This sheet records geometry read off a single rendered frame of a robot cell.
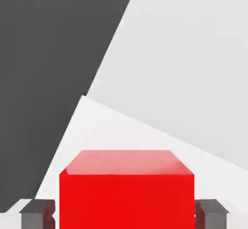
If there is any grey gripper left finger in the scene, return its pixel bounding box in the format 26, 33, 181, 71
0, 198, 56, 229

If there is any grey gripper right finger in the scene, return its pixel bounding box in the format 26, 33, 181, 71
194, 198, 248, 229

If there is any small red cube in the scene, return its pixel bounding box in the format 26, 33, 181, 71
59, 150, 195, 229

